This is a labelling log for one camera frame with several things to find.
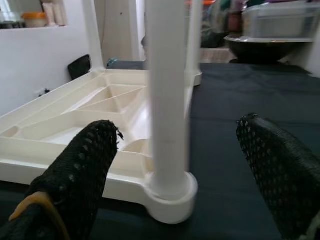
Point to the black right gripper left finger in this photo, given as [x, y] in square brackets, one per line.
[70, 175]

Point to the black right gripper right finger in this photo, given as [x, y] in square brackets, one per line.
[282, 180]

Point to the white plastic table top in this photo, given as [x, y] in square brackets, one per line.
[62, 120]

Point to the brown rubber band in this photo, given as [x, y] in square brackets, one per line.
[42, 202]

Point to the black tablecloth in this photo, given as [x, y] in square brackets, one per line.
[237, 100]

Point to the black floor chair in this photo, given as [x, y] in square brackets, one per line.
[78, 67]

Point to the teal cloth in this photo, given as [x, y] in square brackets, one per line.
[112, 61]

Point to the large black bowl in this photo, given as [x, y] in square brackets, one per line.
[260, 50]

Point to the beige cloth-covered bench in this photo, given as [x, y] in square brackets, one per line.
[217, 55]

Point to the black bag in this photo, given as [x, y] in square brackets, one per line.
[213, 40]

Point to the clear plastic storage bin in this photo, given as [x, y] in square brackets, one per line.
[280, 22]

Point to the orange-lidded white container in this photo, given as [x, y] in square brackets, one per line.
[34, 20]

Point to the wall socket with plug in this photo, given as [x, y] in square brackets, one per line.
[42, 92]

